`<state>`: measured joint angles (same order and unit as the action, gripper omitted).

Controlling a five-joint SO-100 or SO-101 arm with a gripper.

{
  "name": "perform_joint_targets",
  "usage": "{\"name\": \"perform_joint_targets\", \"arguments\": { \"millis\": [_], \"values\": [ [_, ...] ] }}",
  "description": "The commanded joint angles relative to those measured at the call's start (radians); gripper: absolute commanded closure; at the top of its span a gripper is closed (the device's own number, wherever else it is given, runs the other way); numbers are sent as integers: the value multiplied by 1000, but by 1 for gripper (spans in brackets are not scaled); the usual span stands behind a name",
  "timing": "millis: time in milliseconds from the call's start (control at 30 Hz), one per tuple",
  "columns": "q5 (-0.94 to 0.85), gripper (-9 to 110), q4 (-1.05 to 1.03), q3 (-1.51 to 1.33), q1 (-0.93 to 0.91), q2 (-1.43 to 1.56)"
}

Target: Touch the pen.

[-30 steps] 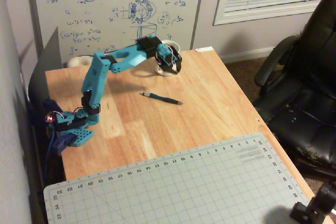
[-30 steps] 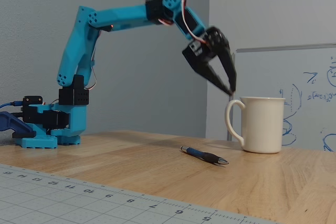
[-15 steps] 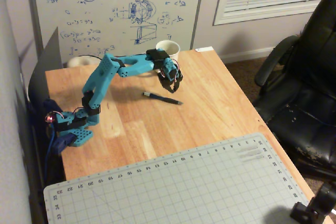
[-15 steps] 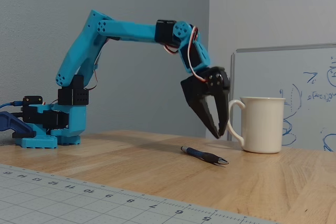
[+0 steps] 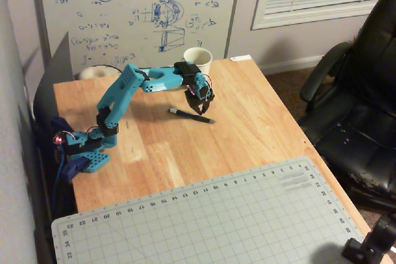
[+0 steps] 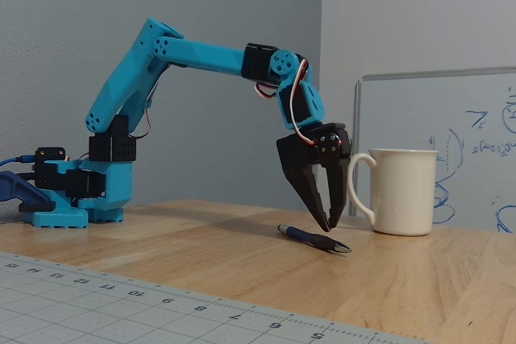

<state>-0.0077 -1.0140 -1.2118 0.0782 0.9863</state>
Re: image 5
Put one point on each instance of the black pen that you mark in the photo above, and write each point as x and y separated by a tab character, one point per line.
191	115

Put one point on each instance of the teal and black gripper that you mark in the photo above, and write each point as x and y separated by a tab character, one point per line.
198	102

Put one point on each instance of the dark blue table clamp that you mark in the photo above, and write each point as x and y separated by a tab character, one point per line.
72	168

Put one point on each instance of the black leather office chair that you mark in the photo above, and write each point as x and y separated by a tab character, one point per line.
365	106

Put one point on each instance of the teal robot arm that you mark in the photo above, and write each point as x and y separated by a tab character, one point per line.
120	97

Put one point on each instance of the white round roll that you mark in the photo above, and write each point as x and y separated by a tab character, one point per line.
97	72

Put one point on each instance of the white ceramic mug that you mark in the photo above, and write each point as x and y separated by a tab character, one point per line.
199	57

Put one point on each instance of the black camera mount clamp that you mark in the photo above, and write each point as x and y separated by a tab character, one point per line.
368	242

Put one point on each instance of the grey gridded cutting mat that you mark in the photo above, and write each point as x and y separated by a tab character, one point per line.
201	214

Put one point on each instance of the whiteboard with blue drawings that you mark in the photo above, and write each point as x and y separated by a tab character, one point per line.
139	13

